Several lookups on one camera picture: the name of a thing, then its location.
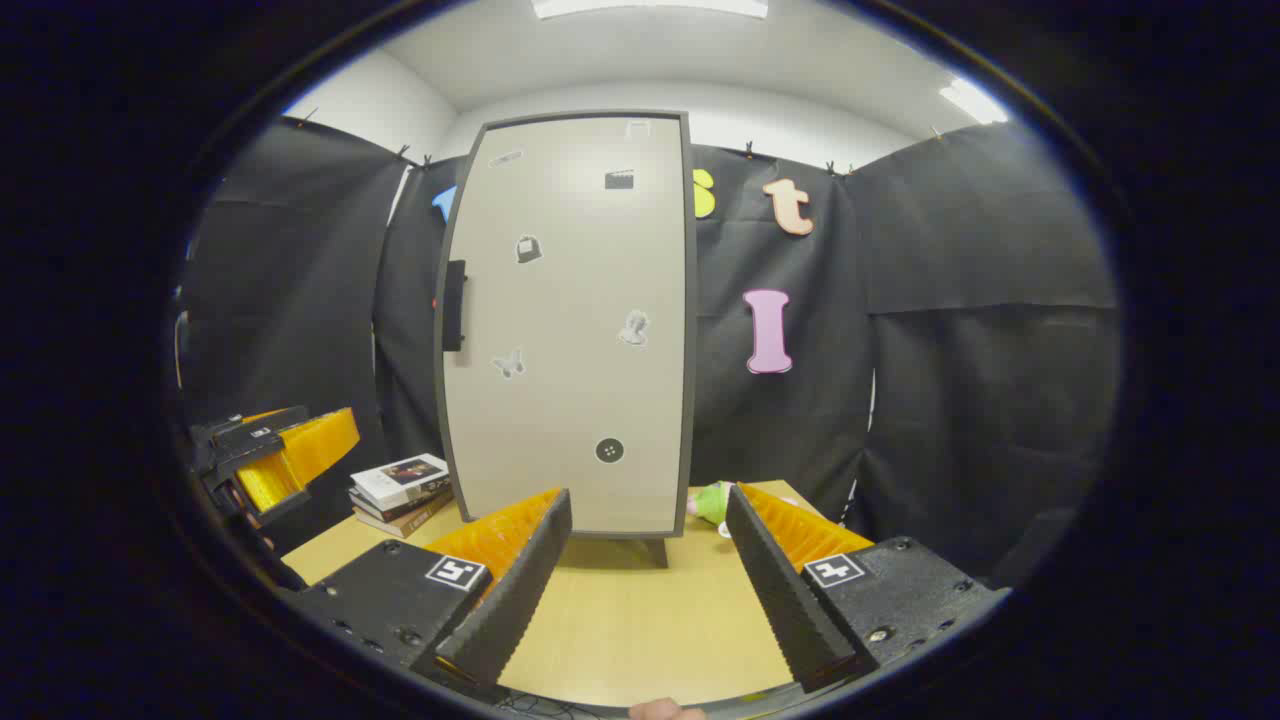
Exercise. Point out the black cover book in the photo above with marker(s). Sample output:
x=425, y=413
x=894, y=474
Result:
x=405, y=505

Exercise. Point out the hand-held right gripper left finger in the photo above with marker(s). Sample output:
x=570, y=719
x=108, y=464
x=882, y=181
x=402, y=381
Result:
x=520, y=590

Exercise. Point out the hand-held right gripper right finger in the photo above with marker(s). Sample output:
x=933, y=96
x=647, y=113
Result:
x=780, y=590

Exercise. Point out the black backdrop cloth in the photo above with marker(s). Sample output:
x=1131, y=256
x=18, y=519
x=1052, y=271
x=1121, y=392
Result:
x=950, y=350

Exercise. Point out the beige cabinet door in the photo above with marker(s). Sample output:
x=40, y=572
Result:
x=570, y=330

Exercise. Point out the long ceiling light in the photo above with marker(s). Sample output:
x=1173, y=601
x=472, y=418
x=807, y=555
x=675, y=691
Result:
x=650, y=7

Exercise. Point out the grey cabinet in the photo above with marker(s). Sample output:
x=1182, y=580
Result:
x=657, y=552

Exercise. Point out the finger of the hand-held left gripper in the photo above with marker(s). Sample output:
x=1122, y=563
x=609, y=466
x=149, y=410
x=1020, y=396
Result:
x=320, y=445
x=265, y=485

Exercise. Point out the white cover book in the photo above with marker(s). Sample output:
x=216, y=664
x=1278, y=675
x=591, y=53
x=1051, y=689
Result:
x=400, y=478

